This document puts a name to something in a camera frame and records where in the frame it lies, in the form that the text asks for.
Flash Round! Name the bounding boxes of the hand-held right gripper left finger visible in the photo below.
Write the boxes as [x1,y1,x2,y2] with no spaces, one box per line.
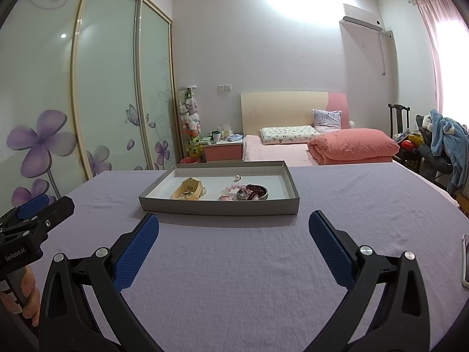
[38,213,162,352]

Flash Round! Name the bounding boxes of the red and yellow toys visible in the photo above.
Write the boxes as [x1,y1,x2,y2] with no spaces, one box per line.
[397,132,420,151]

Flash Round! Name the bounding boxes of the yellow box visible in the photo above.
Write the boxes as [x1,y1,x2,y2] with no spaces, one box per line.
[454,191,469,217]

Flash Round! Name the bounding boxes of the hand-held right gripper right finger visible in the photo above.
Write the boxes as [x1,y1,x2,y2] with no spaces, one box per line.
[308,210,430,352]

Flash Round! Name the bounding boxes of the lilac tablecloth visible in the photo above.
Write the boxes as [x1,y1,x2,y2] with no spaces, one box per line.
[37,161,469,352]

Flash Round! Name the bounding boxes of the dark wooden chair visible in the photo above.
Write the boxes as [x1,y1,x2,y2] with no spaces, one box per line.
[388,103,422,171]

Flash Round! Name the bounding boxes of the folded pink duvet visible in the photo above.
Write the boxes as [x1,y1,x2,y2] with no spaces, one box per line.
[307,128,401,165]

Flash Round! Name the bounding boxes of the clear tube of plush toys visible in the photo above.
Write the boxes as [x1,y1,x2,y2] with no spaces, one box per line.
[177,85,202,160]

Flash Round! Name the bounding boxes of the white air conditioner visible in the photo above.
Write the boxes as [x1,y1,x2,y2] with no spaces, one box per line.
[339,4,383,32]

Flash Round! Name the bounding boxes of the dark red bead necklace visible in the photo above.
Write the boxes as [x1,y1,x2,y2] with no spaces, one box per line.
[245,184,268,199]

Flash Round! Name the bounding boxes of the blue plush garment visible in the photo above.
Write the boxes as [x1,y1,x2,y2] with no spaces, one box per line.
[429,109,468,191]

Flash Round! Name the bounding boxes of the pink nightstand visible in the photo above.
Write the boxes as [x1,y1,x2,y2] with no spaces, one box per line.
[203,139,244,163]

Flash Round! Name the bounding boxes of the smartphone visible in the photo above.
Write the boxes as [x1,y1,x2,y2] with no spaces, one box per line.
[462,234,469,288]

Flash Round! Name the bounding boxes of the white printed pillow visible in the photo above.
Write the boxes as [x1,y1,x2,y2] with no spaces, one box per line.
[259,126,320,145]

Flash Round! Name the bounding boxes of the grey cardboard tray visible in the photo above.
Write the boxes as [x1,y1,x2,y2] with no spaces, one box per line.
[138,160,301,216]

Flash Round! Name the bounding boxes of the round silver case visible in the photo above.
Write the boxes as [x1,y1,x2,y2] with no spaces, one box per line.
[235,184,270,202]

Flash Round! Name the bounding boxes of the frosted floral wardrobe door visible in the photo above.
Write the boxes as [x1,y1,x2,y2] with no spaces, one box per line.
[0,0,92,209]
[137,0,184,171]
[71,0,143,180]

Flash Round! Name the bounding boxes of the beige and pink headboard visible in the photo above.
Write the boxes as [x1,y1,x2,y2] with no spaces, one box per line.
[241,91,349,136]

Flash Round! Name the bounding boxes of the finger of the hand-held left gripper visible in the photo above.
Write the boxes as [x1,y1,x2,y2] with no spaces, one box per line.
[16,194,51,219]
[27,196,76,230]

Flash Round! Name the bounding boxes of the pink curtain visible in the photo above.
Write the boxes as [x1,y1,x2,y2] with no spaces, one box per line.
[414,0,469,133]

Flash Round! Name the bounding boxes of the air conditioner cable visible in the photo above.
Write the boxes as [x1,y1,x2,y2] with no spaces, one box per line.
[379,31,387,76]

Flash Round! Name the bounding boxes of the person's left hand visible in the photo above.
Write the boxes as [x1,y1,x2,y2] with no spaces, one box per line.
[0,268,42,328]

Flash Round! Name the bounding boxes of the grey chair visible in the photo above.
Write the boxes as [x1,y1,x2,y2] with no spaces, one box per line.
[415,115,462,191]

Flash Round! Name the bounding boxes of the pink crystal bracelet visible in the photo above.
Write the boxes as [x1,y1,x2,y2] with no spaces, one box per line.
[219,184,242,202]

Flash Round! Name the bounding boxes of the lilac pillow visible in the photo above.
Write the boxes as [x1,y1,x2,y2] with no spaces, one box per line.
[311,109,342,133]

